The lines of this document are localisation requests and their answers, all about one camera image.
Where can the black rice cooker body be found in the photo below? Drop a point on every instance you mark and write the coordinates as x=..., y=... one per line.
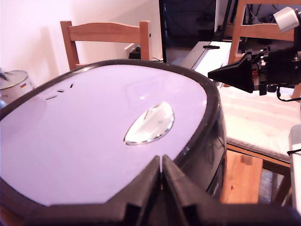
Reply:
x=216, y=164

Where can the black flat screen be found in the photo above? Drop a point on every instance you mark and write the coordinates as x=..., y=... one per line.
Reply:
x=188, y=23

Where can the small flat black item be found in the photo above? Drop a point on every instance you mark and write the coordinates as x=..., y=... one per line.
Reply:
x=211, y=47

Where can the light wooden chair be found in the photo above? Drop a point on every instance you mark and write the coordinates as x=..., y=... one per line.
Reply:
x=258, y=31
x=103, y=33

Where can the white cabinet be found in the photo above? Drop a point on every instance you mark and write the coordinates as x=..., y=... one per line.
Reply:
x=211, y=56

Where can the black metal pole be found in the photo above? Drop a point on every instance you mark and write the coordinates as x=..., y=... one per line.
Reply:
x=227, y=16

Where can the white camera box with bracket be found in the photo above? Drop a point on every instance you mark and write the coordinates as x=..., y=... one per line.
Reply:
x=285, y=18

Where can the black rice cooker lid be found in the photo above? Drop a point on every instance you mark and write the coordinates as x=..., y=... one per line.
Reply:
x=82, y=129

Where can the small black box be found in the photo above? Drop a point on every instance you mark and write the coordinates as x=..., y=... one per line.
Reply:
x=135, y=53

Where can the light wooden stool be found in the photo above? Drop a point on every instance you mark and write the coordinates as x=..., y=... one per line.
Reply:
x=242, y=179

